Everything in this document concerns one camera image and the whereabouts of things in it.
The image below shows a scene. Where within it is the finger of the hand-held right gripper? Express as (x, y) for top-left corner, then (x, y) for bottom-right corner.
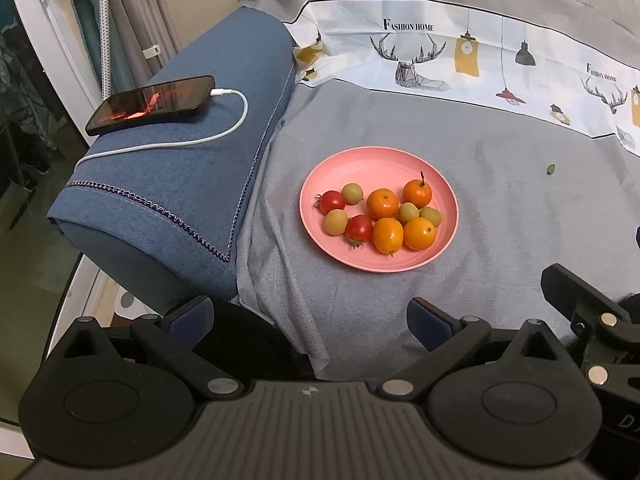
(541, 263), (633, 386)

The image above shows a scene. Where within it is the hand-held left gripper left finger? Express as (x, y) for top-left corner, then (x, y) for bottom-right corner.
(60, 296), (246, 401)

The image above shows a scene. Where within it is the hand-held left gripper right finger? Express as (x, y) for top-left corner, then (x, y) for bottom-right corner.
(375, 297), (571, 403)

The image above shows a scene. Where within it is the red cherry tomato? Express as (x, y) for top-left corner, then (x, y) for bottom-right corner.
(314, 190), (347, 214)
(345, 214), (374, 249)

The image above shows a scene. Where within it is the orange kumquat with stem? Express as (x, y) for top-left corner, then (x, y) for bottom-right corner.
(403, 171), (433, 209)

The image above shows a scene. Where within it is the pink plate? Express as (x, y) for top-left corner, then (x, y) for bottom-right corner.
(299, 146), (459, 274)

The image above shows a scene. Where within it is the white plastic object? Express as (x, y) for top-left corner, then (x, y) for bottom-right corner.
(112, 290), (163, 322)

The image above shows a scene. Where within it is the blue sofa armrest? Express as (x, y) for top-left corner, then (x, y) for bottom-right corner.
(47, 6), (297, 301)

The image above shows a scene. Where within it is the grey printed sheet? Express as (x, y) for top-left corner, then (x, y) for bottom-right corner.
(232, 0), (640, 381)

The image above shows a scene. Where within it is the black smartphone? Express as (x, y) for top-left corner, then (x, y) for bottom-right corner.
(85, 75), (216, 137)

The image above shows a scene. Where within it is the patterned hanging cloth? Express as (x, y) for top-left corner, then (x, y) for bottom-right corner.
(0, 25), (58, 151)

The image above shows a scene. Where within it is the grey curtain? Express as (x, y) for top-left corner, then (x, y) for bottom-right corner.
(107, 0), (181, 91)

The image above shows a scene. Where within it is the teal curtain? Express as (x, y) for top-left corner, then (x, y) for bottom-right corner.
(62, 0), (126, 96)

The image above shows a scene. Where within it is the white charging cable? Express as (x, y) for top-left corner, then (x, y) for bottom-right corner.
(77, 88), (249, 163)

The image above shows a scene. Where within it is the braided steamer hose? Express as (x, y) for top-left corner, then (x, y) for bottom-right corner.
(97, 0), (113, 101)

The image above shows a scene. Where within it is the white round frame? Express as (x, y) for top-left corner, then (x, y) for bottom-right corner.
(0, 0), (101, 461)

